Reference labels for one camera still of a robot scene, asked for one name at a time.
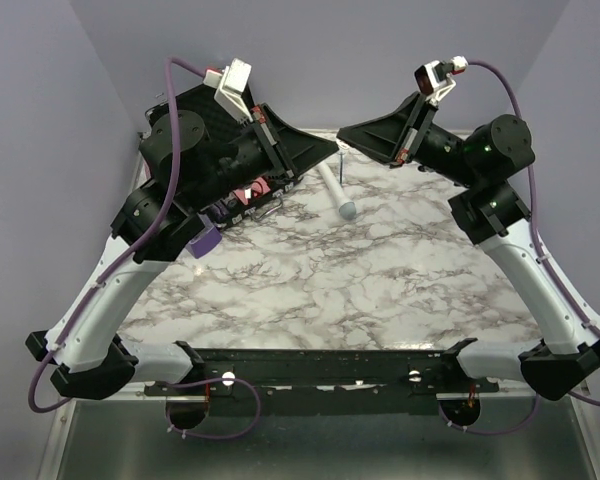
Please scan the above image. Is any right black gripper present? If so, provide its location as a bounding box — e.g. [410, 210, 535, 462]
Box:
[335, 92, 481, 189]

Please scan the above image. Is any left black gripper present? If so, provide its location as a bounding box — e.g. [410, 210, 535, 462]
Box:
[187, 102, 340, 212]

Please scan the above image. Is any blue key tag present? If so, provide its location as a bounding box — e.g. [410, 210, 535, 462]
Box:
[338, 152, 344, 186]

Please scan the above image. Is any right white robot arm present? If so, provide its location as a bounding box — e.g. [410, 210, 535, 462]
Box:
[337, 93, 600, 401]

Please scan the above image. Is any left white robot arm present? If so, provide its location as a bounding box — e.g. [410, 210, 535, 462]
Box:
[26, 104, 338, 400]

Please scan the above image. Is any white microphone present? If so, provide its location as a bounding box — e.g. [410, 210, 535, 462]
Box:
[316, 161, 357, 221]

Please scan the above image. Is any black poker chip case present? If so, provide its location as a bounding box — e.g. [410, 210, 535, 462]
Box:
[175, 85, 302, 225]

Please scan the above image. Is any purple metronome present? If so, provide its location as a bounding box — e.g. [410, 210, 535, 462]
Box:
[185, 225, 222, 259]

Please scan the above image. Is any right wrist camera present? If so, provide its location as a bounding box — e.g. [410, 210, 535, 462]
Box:
[414, 56, 469, 107]

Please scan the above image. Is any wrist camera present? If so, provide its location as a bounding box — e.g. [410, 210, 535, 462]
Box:
[203, 58, 253, 124]
[414, 56, 469, 107]

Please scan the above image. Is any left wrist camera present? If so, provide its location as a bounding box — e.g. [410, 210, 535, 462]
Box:
[203, 58, 253, 124]

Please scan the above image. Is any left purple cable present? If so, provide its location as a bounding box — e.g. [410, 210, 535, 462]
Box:
[27, 57, 216, 414]

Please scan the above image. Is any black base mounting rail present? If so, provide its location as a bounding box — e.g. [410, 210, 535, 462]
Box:
[144, 348, 499, 416]

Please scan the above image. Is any aluminium frame profile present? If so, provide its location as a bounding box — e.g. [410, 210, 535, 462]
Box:
[37, 132, 154, 480]

